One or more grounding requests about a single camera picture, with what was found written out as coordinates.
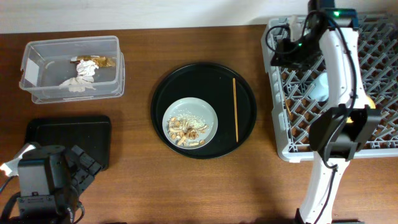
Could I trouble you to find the light blue cup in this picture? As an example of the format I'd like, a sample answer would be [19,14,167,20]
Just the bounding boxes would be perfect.
[308,72,329,102]

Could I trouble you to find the yellow bowl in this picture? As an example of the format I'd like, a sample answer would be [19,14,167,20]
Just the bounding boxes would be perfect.
[346,95,376,123]

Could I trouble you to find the grey plate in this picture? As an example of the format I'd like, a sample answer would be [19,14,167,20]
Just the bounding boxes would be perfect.
[161,97,218,150]

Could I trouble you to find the food scraps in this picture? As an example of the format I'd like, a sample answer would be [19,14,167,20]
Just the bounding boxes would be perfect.
[167,114,208,147]

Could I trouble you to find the gold snack wrapper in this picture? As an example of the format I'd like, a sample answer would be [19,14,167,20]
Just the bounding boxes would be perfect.
[70,55,116,67]

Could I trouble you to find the grey tissue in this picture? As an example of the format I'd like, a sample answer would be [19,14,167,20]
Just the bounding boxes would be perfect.
[76,60,99,77]

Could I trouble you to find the white tissue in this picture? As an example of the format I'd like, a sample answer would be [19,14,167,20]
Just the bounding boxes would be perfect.
[60,76,96,92]

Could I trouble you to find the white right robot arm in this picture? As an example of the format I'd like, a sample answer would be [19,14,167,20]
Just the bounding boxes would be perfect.
[270,1,381,224]

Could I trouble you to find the grey dishwasher rack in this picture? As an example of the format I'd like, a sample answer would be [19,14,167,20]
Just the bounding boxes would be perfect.
[261,14,397,162]

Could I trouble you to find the black round tray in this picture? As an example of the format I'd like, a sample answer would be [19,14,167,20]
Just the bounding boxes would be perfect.
[150,63,257,159]

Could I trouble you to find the black rectangular tray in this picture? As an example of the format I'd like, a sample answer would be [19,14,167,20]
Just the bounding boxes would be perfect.
[24,115,111,170]

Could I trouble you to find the clear plastic bin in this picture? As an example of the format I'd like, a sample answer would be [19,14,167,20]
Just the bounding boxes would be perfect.
[19,35,125,104]

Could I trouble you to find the white label on bin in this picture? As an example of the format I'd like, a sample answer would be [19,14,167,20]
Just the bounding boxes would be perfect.
[25,59,39,86]

